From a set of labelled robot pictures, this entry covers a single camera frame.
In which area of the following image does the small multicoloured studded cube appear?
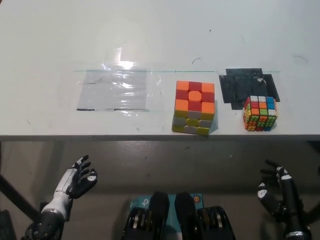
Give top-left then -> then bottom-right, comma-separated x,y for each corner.
241,95 -> 279,133

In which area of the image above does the black tape patch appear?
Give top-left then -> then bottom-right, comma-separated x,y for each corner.
218,67 -> 281,111

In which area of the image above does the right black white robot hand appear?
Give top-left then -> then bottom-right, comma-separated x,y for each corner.
257,159 -> 310,234

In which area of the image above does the black diagonal table leg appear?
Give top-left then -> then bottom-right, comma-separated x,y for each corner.
0,173 -> 41,219

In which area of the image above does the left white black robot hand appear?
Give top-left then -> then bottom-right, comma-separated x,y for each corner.
53,154 -> 99,200

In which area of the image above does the big orange red yellow cube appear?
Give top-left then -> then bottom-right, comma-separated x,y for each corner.
171,79 -> 217,137

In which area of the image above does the grey sheet under clear film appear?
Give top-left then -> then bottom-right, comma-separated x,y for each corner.
74,68 -> 150,112

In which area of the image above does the black ribbed floor object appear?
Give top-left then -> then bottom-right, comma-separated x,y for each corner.
0,209 -> 17,240

